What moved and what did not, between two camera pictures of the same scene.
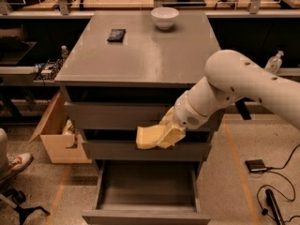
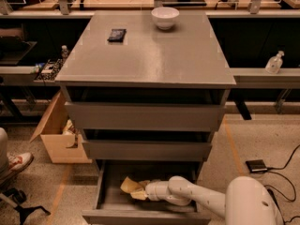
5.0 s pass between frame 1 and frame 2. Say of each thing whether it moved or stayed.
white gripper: moved
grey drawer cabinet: stayed
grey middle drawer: stayed
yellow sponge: moved
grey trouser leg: stayed
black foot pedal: stayed
